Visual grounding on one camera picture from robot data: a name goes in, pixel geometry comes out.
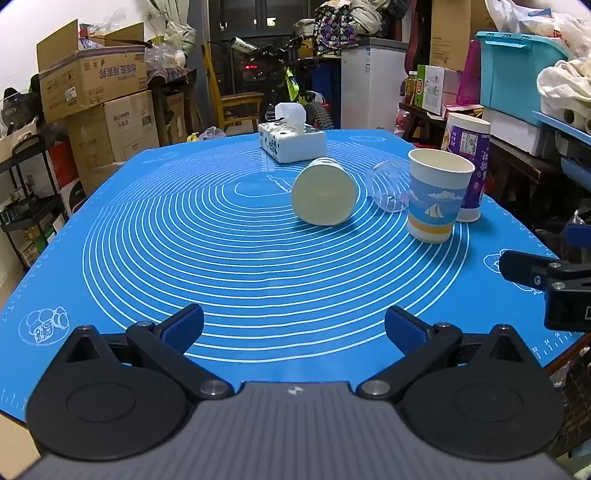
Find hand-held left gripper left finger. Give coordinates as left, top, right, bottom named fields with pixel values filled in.
left=62, top=304, right=235, bottom=400

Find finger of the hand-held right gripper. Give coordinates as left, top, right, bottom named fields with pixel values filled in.
left=565, top=224, right=591, bottom=251
left=498, top=250, right=576, bottom=293

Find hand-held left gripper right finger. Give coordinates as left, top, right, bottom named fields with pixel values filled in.
left=356, top=305, right=539, bottom=400

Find sailboat print paper cup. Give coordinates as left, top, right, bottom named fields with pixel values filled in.
left=407, top=148, right=476, bottom=244

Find clear plastic cup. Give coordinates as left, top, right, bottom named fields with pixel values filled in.
left=367, top=159, right=419, bottom=213

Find cream paper cup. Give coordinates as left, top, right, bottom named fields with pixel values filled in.
left=291, top=156, right=359, bottom=227

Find blue silicone baking mat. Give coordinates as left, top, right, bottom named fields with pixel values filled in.
left=0, top=128, right=591, bottom=422

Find paper towel rolls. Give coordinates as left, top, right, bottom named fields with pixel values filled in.
left=539, top=98, right=591, bottom=136

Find white foam box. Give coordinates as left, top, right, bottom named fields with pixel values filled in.
left=481, top=108, right=551, bottom=157

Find purple white cylindrical container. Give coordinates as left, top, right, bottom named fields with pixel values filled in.
left=441, top=113, right=492, bottom=223

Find white crumpled cloth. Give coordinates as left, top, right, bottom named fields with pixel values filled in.
left=536, top=58, right=591, bottom=103

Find teal plastic storage bin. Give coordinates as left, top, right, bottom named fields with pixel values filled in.
left=475, top=31, right=571, bottom=126

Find pink plastic bag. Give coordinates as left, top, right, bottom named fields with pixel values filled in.
left=456, top=39, right=482, bottom=107

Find large cardboard box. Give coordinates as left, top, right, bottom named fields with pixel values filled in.
left=67, top=89, right=160, bottom=197

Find green white carton box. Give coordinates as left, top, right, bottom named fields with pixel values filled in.
left=416, top=64, right=461, bottom=116

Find small cardboard box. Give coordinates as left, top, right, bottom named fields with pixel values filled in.
left=159, top=91, right=188, bottom=147

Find white plastic bag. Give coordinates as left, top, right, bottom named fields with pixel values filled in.
left=484, top=0, right=591, bottom=60

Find white patterned tissue box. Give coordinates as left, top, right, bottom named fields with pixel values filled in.
left=257, top=102, right=327, bottom=164

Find wooden chair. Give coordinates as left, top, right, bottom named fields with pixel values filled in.
left=202, top=41, right=265, bottom=136

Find tall brown cardboard box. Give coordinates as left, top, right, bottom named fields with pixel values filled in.
left=429, top=0, right=498, bottom=73

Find white chest freezer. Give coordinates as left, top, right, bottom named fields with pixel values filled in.
left=340, top=37, right=410, bottom=133

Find open cardboard box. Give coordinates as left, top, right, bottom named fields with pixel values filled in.
left=36, top=20, right=150, bottom=124

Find black bicycle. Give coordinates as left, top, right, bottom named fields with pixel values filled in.
left=229, top=34, right=342, bottom=130

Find black backpack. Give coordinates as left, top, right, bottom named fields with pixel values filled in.
left=0, top=87, right=43, bottom=127

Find floral fabric bag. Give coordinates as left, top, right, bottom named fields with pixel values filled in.
left=313, top=2, right=357, bottom=57

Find black wire shelf cart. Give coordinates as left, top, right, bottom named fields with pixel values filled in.
left=0, top=133, right=89, bottom=274

